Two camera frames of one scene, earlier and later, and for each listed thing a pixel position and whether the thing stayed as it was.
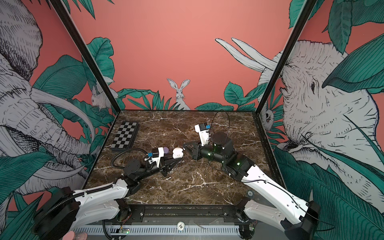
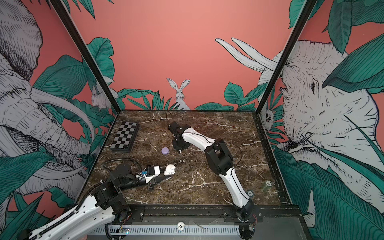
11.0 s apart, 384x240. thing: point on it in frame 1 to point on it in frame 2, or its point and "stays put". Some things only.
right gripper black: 197,154 to 175,146
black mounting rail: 186,214 stays put
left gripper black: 165,164 to 158,180
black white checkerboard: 126,136 stays put
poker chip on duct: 180,225 stays put
